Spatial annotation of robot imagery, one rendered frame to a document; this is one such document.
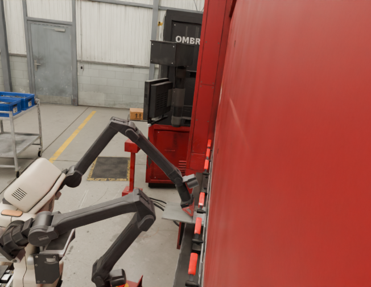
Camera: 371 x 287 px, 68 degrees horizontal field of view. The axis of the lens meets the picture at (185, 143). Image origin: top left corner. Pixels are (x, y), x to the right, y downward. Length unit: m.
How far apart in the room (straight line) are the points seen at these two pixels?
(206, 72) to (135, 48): 6.07
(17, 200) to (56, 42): 7.47
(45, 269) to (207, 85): 1.64
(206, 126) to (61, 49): 6.66
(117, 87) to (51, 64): 1.84
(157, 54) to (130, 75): 5.82
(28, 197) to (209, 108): 1.53
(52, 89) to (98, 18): 2.35
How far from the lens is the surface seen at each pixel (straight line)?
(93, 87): 8.48
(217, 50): 2.25
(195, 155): 2.42
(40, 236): 1.14
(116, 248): 1.21
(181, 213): 1.65
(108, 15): 8.30
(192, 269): 0.93
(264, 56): 0.23
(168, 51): 2.45
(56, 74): 8.64
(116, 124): 1.33
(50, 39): 8.61
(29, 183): 1.23
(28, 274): 1.52
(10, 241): 1.19
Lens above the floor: 1.91
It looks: 19 degrees down
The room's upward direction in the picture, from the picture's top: 6 degrees clockwise
